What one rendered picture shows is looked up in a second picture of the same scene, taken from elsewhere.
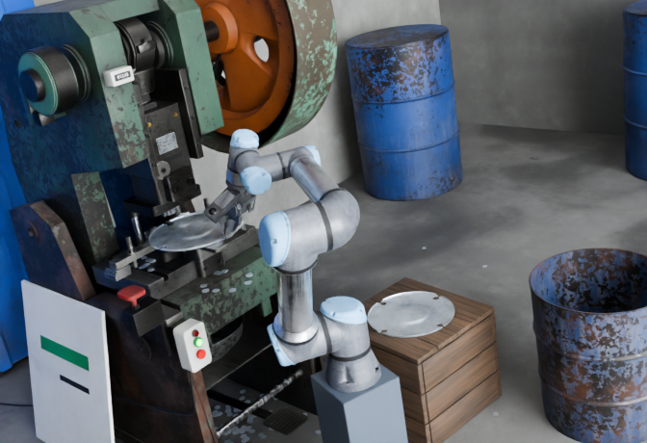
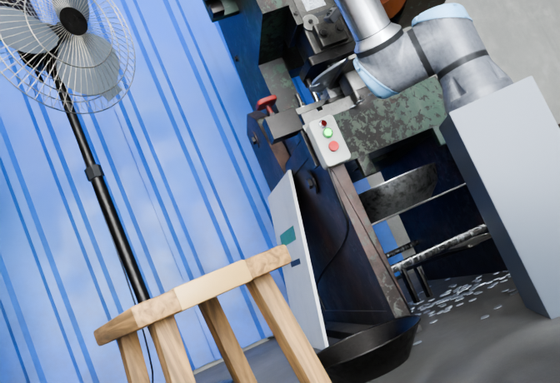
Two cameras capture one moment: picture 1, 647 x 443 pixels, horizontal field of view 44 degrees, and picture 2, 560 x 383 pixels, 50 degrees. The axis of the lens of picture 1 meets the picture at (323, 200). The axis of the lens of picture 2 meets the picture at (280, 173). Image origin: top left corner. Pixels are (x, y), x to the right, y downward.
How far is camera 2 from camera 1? 1.55 m
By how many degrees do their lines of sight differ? 43
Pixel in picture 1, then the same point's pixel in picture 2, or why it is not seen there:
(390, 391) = (523, 96)
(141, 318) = (274, 121)
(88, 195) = (276, 82)
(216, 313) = (371, 131)
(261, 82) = not seen: outside the picture
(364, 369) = (477, 73)
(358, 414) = (478, 127)
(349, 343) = (445, 44)
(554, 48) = not seen: outside the picture
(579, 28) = not seen: outside the picture
